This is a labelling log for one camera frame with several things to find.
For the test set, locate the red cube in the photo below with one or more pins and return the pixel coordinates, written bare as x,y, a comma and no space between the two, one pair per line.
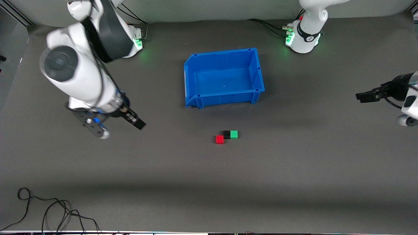
219,139

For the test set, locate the black cube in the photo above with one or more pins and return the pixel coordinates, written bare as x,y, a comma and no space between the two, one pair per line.
226,134

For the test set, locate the blue plastic storage bin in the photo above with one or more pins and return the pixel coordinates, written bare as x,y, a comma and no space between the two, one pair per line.
223,78

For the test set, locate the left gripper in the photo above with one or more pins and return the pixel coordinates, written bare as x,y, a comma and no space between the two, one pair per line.
394,89

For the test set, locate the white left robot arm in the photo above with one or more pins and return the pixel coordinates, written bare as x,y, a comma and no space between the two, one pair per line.
307,32

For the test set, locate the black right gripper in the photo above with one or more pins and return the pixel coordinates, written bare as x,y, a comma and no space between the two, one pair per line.
124,112

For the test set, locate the black frame rail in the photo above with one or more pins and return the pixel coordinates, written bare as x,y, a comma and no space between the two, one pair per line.
18,13

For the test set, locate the green cube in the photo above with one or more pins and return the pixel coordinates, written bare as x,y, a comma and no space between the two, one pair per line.
234,134

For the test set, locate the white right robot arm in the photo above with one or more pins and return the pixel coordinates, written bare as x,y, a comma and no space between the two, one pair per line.
81,65

